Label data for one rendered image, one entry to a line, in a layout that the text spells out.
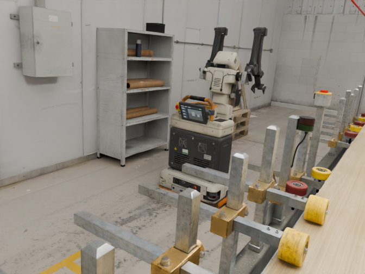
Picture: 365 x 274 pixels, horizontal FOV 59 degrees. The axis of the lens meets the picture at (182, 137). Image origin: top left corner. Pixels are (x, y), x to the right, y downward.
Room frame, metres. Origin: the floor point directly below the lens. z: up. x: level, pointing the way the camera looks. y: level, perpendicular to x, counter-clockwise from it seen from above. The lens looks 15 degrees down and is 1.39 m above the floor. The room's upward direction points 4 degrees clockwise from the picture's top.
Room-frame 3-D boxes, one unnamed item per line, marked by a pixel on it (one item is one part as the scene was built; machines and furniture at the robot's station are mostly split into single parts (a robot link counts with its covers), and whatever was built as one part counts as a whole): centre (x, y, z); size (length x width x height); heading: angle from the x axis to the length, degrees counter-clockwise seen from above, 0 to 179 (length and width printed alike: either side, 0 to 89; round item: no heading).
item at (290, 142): (1.25, -0.43, 0.93); 0.04 x 0.04 x 0.48; 57
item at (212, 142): (2.86, -0.18, 0.59); 0.55 x 0.34 x 0.83; 55
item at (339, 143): (2.31, -1.02, 0.80); 0.43 x 0.03 x 0.04; 57
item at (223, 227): (0.81, -0.15, 0.95); 0.14 x 0.06 x 0.05; 147
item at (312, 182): (1.48, -0.47, 0.84); 0.43 x 0.03 x 0.04; 57
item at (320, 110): (1.68, -0.71, 0.93); 0.05 x 0.05 x 0.45; 57
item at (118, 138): (4.04, 0.61, 0.78); 0.90 x 0.45 x 1.55; 147
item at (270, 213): (1.29, -0.43, 0.75); 0.26 x 0.01 x 0.10; 147
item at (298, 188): (1.18, -0.46, 0.85); 0.08 x 0.08 x 0.11
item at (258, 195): (1.02, -0.28, 0.95); 0.14 x 0.06 x 0.05; 147
